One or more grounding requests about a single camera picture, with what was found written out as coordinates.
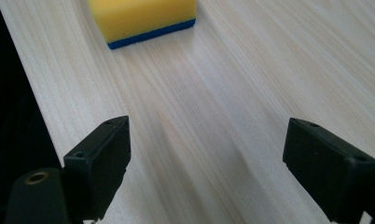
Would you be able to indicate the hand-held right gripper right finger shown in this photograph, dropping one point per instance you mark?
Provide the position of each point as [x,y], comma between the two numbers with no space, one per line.
[328,168]

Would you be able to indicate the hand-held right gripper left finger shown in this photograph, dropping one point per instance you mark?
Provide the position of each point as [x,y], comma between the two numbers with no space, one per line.
[98,165]

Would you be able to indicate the yellow and blue sponge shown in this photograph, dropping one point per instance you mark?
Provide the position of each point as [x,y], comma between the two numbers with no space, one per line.
[142,18]

